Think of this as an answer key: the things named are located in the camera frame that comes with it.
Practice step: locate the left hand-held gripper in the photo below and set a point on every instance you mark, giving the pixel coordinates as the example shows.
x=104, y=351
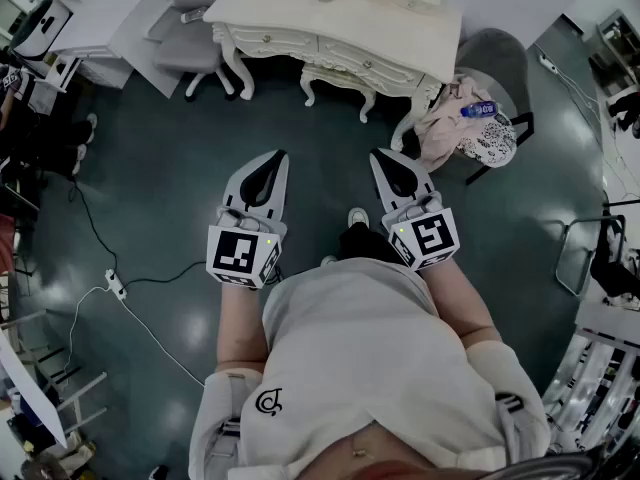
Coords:
x=235, y=255

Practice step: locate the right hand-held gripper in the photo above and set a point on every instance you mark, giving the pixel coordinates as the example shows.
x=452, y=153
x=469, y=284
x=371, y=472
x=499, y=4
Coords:
x=432, y=235

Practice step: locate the person's right forearm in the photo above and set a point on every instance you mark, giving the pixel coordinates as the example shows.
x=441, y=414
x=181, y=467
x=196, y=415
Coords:
x=460, y=303

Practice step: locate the person's left forearm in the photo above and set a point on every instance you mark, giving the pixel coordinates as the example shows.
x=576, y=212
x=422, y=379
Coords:
x=240, y=328

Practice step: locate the white dressing table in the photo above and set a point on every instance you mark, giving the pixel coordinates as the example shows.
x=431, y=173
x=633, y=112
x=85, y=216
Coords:
x=375, y=25

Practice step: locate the person's white shoe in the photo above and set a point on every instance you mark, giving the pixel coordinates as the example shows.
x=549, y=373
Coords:
x=357, y=216
x=328, y=260

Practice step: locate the pink clothes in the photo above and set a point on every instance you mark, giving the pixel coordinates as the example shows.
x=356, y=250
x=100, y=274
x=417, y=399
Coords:
x=440, y=123

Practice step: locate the person's black trousers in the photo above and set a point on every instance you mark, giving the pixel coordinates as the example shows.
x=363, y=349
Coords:
x=362, y=245

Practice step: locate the black white patterned cloth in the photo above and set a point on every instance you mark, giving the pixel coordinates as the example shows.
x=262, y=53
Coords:
x=492, y=143

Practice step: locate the blue label water bottle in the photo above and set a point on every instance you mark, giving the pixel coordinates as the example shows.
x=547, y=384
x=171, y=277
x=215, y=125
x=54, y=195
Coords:
x=480, y=110

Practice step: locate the white carved stool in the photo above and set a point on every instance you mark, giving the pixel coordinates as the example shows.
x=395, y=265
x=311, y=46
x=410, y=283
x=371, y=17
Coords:
x=340, y=80

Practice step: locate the grey office chair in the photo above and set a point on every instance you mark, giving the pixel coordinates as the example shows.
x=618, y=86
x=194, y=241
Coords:
x=187, y=43

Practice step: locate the person's white shirt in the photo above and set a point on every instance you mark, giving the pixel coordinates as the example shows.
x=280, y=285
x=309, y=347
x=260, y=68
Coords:
x=360, y=348

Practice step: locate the silver bottle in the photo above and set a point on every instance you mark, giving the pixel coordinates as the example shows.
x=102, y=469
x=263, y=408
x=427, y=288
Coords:
x=194, y=15

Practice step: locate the white cabinet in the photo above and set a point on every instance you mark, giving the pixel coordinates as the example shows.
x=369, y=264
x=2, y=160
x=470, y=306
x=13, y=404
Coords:
x=100, y=23

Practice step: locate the white black device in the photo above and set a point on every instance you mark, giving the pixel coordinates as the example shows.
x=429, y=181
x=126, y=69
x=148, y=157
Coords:
x=37, y=30

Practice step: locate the grey armchair black frame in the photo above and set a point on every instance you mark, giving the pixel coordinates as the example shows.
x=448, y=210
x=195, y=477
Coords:
x=500, y=63

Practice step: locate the metal frame chair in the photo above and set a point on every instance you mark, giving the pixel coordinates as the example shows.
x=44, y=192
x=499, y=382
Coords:
x=567, y=263

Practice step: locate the white wall power strip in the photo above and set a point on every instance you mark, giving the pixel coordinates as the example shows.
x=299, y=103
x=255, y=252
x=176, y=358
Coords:
x=548, y=63

